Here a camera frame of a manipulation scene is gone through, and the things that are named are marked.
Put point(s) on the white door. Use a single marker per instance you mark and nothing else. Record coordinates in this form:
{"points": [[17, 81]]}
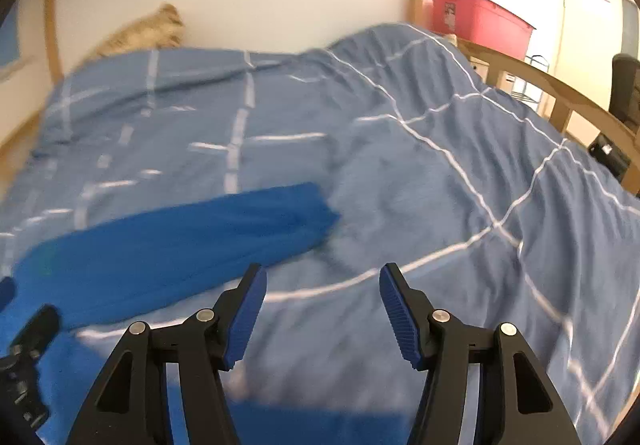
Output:
{"points": [[595, 0]]}

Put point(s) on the red storage bin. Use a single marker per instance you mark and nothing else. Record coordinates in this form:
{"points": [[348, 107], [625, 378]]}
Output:
{"points": [[480, 17]]}

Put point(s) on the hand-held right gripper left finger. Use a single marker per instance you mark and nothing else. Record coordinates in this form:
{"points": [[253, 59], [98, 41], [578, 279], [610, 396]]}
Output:
{"points": [[246, 320]]}

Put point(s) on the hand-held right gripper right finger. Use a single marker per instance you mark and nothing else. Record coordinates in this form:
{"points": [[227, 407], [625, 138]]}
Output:
{"points": [[397, 320]]}

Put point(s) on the wooden bed frame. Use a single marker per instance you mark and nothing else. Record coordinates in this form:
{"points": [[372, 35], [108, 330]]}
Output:
{"points": [[575, 100]]}

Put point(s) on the blue checked blanket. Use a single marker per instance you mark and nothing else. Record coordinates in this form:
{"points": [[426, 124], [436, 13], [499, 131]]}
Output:
{"points": [[425, 175]]}

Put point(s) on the black office chair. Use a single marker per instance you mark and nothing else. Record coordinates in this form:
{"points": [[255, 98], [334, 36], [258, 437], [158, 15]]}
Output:
{"points": [[627, 85]]}

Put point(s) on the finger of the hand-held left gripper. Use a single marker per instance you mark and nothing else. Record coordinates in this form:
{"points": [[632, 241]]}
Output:
{"points": [[5, 291], [37, 325]]}

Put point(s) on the black case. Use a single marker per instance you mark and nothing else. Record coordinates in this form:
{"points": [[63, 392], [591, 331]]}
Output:
{"points": [[612, 157]]}

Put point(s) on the blue pants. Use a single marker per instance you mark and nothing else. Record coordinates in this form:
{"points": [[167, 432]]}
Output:
{"points": [[175, 250]]}

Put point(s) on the blue wall poster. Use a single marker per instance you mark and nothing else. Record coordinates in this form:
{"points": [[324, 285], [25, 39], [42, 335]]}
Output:
{"points": [[7, 42]]}

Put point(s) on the tan pillow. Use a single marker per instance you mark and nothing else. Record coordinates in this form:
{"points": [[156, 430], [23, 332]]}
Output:
{"points": [[145, 32]]}

